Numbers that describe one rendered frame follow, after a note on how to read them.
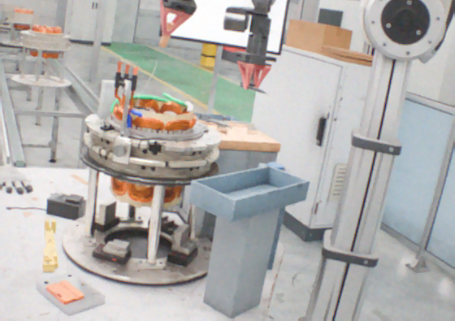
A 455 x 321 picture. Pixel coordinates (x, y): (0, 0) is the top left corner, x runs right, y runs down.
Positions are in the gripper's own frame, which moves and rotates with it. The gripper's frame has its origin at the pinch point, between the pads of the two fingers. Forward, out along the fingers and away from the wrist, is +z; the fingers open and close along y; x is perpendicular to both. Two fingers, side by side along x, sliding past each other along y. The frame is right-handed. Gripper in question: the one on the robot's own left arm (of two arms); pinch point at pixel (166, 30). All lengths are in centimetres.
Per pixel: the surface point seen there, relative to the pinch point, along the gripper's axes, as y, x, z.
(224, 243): 39.8, 14.1, 23.8
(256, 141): 4.0, 31.4, 22.3
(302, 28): -226, 161, 69
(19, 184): -15, -24, 65
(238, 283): 46, 17, 29
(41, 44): -188, -17, 108
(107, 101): 3.1, -8.5, 19.4
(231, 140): 4.3, 24.4, 23.0
